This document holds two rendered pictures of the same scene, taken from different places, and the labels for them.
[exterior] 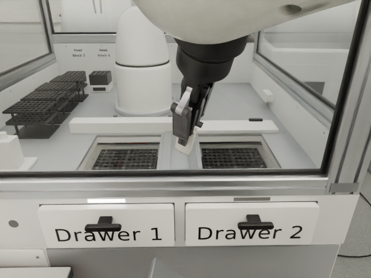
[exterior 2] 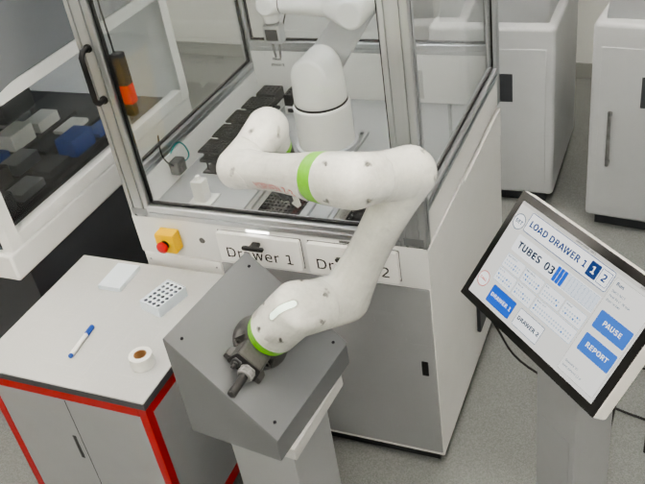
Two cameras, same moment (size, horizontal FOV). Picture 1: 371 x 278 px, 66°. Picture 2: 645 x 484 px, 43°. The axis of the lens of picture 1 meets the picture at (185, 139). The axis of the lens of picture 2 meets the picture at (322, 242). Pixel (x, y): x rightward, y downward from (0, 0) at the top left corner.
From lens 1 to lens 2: 1.95 m
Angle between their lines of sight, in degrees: 26
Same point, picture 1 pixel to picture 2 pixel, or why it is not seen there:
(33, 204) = (213, 229)
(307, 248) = (404, 289)
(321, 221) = (406, 267)
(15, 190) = (203, 218)
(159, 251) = (296, 276)
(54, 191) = (226, 221)
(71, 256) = not seen: hidden behind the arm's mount
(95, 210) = (249, 237)
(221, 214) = (329, 251)
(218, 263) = not seen: hidden behind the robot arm
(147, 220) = (282, 249)
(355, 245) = not seen: outside the picture
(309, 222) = (392, 265)
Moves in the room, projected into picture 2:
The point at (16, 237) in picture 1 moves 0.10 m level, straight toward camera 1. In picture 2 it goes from (203, 250) to (207, 267)
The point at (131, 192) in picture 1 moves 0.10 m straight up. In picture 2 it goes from (272, 228) to (266, 200)
